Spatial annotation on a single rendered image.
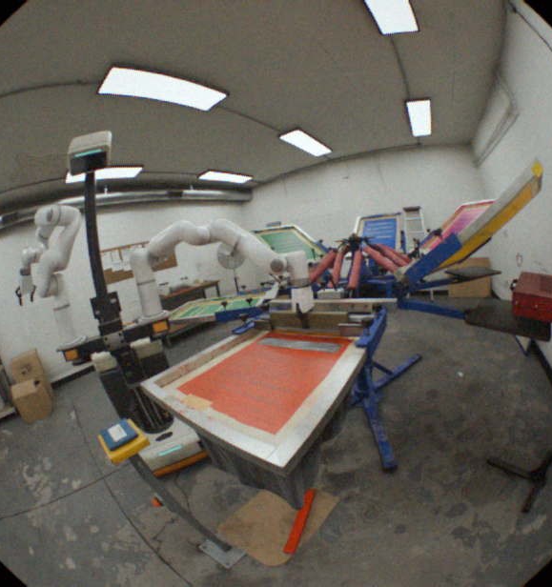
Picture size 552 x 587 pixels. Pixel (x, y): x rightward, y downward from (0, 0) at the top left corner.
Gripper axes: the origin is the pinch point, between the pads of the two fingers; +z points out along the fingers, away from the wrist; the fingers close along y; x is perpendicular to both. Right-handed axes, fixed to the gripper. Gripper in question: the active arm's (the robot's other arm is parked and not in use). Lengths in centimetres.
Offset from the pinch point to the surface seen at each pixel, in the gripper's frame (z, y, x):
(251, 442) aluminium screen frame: 2, 59, 20
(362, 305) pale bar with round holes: -0.5, -20.4, 18.0
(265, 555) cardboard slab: 99, 71, 6
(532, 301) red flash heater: -5, -3, 93
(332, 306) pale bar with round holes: -0.2, -20.3, 2.8
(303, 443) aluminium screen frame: 3, 55, 29
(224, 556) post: 100, 85, -10
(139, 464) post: 16, 79, -11
